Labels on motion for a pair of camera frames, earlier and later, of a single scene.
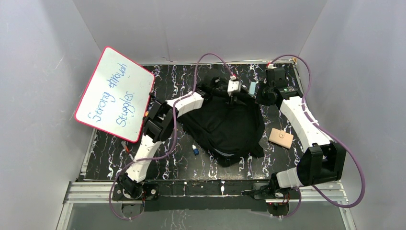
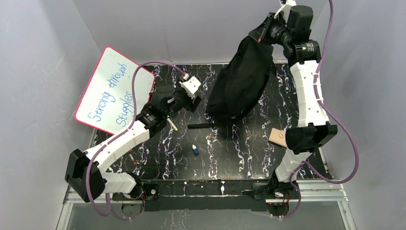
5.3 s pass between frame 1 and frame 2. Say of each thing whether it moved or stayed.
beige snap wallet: stayed
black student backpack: moved
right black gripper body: moved
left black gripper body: moved
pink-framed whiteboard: stayed
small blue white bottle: stayed
